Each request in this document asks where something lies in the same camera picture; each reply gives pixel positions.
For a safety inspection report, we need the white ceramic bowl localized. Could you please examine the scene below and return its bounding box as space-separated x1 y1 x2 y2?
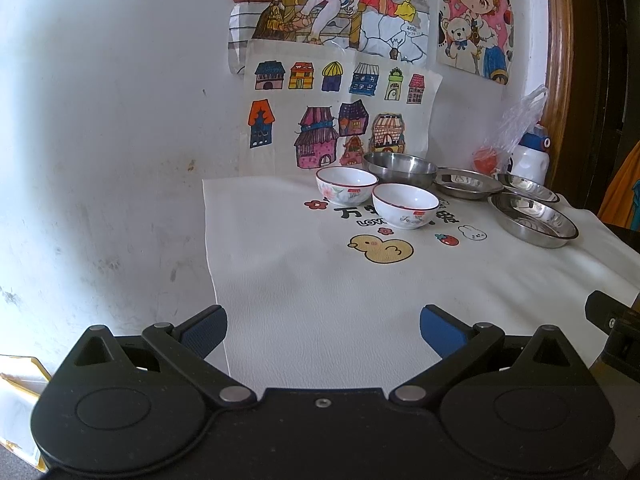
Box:
316 166 378 207
372 183 440 230

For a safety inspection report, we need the white blue water bottle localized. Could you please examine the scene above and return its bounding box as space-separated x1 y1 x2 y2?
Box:
508 124 551 184

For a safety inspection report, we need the yellow white box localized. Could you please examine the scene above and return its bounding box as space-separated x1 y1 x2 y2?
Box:
1 354 51 472

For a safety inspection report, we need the girl with bear drawing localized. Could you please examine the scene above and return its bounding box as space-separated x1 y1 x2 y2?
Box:
437 0 514 84

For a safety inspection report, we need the orange dress lady painting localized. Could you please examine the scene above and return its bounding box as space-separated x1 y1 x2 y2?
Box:
598 142 640 231

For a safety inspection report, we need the white ceramic bowl front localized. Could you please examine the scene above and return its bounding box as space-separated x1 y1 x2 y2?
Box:
372 183 440 230

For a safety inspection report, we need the boy on bench drawing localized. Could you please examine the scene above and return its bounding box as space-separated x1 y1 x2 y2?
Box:
228 0 430 75

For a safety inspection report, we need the clear plastic bag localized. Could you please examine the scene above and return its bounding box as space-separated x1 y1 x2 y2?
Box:
472 86 549 177

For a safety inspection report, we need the white printed table mat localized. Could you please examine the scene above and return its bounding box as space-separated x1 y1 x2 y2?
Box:
203 176 639 391

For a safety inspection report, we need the wooden door frame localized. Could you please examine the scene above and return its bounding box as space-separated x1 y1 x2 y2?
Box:
541 0 574 186

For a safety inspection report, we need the colourful houses drawing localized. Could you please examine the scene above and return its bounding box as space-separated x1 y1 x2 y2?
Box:
239 40 442 176

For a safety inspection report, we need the steel plate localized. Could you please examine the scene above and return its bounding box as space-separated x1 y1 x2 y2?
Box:
434 167 503 200
487 191 579 248
496 174 560 204

